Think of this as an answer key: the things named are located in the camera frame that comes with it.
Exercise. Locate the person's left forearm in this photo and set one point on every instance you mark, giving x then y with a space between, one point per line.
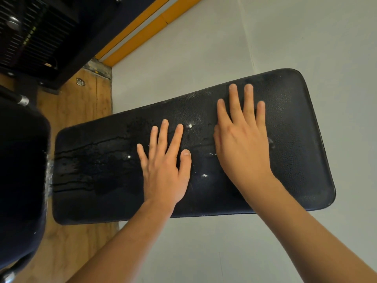
123 250

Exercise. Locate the person's right hand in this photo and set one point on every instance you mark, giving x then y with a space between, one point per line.
244 150

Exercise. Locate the person's right forearm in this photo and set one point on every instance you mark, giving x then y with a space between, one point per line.
318 238

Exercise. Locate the person's left hand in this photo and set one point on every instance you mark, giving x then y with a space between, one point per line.
164 174

